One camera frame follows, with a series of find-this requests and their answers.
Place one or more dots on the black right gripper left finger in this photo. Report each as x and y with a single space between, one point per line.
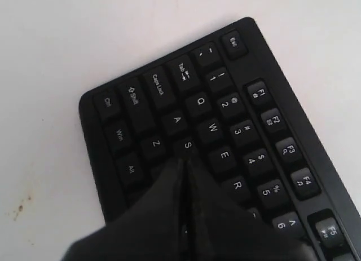
149 230

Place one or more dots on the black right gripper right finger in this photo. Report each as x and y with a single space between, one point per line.
222 230

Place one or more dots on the black Acer keyboard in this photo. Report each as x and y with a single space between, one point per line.
225 98

